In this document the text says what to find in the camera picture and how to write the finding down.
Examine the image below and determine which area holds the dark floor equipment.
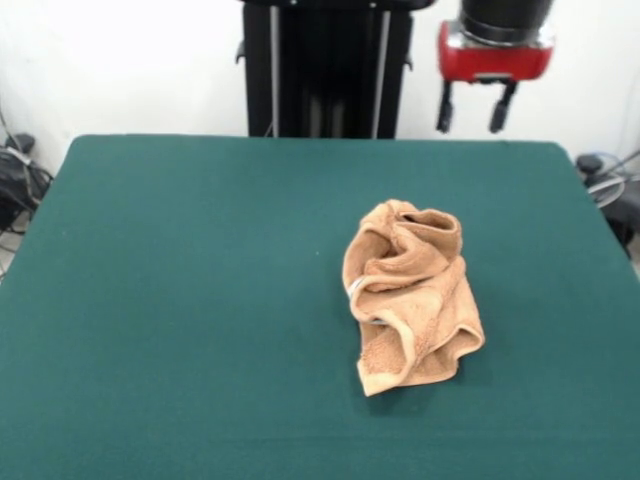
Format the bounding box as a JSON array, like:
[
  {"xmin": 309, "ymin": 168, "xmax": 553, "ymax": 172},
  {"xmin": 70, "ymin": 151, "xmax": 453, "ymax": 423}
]
[{"xmin": 597, "ymin": 192, "xmax": 640, "ymax": 261}]

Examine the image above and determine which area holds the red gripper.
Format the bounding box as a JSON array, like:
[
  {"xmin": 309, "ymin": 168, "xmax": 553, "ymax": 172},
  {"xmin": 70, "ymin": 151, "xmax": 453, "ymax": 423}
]
[{"xmin": 435, "ymin": 20, "xmax": 557, "ymax": 135}]

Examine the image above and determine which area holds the black cable bundle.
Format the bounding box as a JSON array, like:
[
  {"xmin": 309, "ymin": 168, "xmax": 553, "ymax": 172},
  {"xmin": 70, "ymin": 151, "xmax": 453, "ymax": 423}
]
[{"xmin": 0, "ymin": 147, "xmax": 55, "ymax": 234}]

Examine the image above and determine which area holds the black caster foot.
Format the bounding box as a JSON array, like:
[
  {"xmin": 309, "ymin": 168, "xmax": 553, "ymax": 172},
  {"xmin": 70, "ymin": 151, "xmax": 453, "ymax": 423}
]
[
  {"xmin": 4, "ymin": 133, "xmax": 37, "ymax": 152},
  {"xmin": 576, "ymin": 154, "xmax": 607, "ymax": 175}
]

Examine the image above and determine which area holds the tan terry towel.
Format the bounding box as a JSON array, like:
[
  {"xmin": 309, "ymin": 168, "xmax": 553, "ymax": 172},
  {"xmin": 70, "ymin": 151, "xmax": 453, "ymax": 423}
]
[{"xmin": 341, "ymin": 198, "xmax": 487, "ymax": 399}]

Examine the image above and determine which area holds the dark green table cloth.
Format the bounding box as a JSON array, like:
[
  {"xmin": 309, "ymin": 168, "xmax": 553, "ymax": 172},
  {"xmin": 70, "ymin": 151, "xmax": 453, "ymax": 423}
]
[{"xmin": 0, "ymin": 133, "xmax": 640, "ymax": 480}]

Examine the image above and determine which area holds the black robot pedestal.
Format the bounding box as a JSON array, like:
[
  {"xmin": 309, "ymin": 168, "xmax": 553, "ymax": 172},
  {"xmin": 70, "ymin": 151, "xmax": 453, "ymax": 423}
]
[{"xmin": 233, "ymin": 0, "xmax": 432, "ymax": 140}]

